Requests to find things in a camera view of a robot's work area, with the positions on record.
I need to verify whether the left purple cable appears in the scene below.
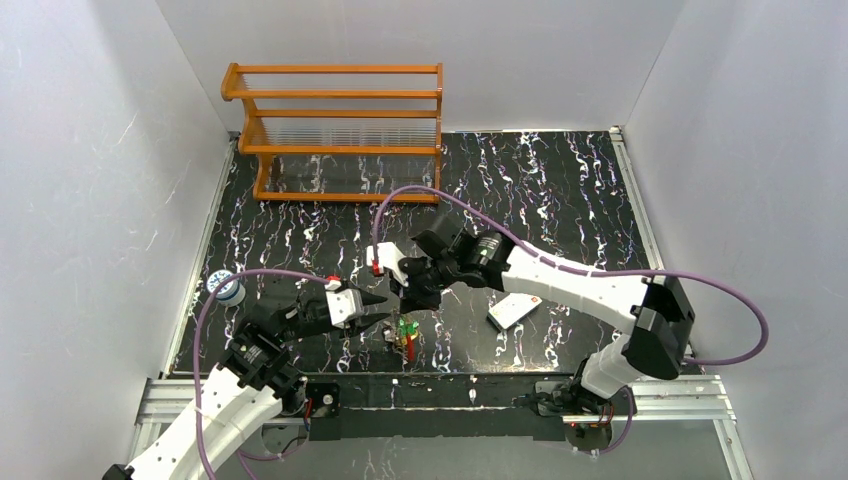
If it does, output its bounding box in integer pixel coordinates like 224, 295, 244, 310
192, 268, 339, 480

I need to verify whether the aluminium frame rail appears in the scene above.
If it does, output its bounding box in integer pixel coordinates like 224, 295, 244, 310
609, 126, 753, 479

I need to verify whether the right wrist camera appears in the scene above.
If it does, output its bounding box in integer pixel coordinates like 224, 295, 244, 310
366, 242, 409, 287

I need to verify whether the red white key ring bundle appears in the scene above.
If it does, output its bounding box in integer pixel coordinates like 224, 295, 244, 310
385, 311, 422, 362

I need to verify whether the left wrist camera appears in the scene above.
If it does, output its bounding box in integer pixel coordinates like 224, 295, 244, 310
324, 276, 365, 329

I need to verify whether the orange wooden rack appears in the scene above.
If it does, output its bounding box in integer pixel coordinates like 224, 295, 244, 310
220, 63, 444, 203

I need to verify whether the white card box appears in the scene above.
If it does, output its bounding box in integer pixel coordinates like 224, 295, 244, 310
487, 293, 542, 331

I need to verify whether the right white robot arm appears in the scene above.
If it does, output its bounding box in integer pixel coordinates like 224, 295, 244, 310
367, 217, 695, 403

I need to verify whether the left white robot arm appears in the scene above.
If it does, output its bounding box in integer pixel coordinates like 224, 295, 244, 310
103, 282, 388, 479

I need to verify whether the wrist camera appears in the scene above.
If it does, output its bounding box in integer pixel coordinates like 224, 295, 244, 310
324, 276, 365, 329
366, 242, 409, 287

